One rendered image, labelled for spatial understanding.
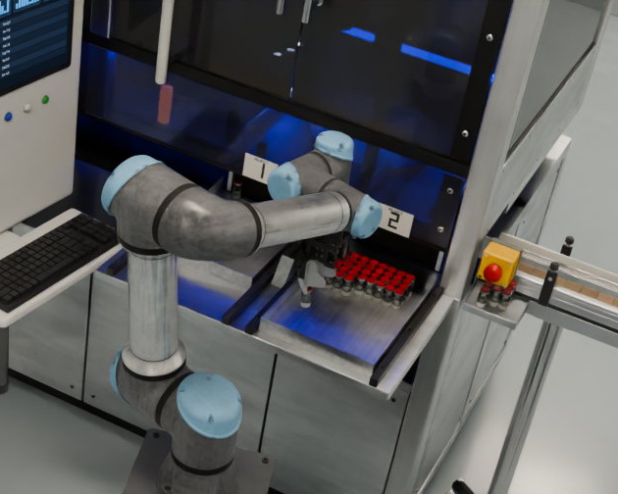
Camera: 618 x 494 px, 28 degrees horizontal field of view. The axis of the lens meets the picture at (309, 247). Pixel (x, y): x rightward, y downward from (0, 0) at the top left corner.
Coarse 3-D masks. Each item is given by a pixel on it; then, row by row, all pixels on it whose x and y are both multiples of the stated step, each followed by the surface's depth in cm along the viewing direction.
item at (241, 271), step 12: (216, 192) 300; (228, 192) 301; (264, 252) 282; (276, 252) 277; (192, 264) 272; (204, 264) 271; (216, 264) 269; (228, 264) 276; (240, 264) 276; (252, 264) 277; (264, 264) 272; (216, 276) 271; (228, 276) 270; (240, 276) 268; (252, 276) 267
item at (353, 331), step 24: (288, 288) 266; (312, 288) 273; (432, 288) 275; (288, 312) 264; (312, 312) 265; (336, 312) 267; (360, 312) 268; (384, 312) 270; (408, 312) 271; (288, 336) 255; (312, 336) 258; (336, 336) 260; (360, 336) 261; (384, 336) 262; (336, 360) 252; (360, 360) 249
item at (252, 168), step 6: (246, 156) 285; (252, 156) 284; (246, 162) 286; (252, 162) 285; (258, 162) 284; (264, 162) 284; (270, 162) 283; (246, 168) 287; (252, 168) 286; (258, 168) 285; (270, 168) 284; (246, 174) 288; (252, 174) 287; (258, 174) 286; (264, 174) 285; (258, 180) 287; (264, 180) 286
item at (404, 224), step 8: (384, 208) 275; (392, 208) 274; (384, 216) 276; (392, 216) 275; (400, 216) 274; (408, 216) 274; (384, 224) 277; (392, 224) 276; (400, 224) 276; (408, 224) 275; (400, 232) 276; (408, 232) 276
